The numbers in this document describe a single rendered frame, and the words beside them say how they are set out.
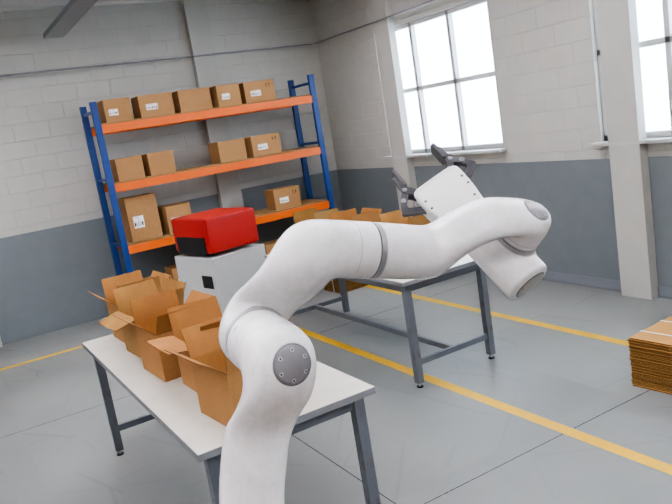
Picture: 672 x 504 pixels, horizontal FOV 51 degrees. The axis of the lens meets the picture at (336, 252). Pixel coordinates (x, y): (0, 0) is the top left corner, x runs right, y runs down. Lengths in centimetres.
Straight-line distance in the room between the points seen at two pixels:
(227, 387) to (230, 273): 390
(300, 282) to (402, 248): 17
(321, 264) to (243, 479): 33
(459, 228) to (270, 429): 42
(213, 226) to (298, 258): 555
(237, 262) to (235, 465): 566
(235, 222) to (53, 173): 291
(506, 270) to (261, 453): 50
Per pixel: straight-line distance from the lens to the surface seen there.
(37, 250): 891
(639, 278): 657
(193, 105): 859
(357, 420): 311
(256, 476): 108
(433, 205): 128
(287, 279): 103
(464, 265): 505
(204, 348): 311
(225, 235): 664
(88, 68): 909
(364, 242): 106
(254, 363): 98
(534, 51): 707
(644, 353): 474
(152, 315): 392
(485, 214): 114
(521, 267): 121
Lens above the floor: 191
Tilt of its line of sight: 11 degrees down
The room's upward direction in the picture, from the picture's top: 9 degrees counter-clockwise
